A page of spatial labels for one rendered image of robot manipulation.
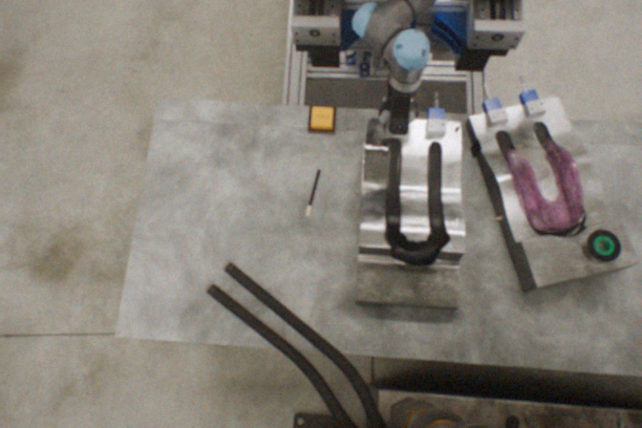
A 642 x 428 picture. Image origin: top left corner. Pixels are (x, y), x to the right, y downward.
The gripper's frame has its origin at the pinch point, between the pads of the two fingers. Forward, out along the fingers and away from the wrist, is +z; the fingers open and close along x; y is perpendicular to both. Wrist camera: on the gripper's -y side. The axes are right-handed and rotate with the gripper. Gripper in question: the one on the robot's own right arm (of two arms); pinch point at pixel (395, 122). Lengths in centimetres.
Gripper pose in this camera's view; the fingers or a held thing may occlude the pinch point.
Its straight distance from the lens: 152.3
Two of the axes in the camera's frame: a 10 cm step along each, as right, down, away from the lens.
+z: 0.3, 3.0, 9.5
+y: 0.7, -9.5, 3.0
